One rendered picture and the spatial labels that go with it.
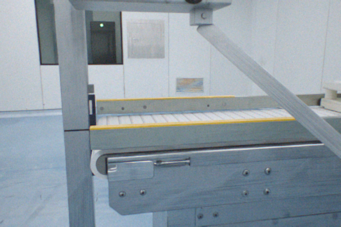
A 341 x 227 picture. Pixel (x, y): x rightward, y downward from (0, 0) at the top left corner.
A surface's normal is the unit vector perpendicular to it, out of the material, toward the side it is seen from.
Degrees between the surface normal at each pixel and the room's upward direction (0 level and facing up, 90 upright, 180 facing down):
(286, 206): 90
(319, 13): 90
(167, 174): 90
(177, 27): 90
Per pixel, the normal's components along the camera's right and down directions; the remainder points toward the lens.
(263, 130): 0.20, 0.18
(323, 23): -0.96, 0.05
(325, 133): -0.37, 0.12
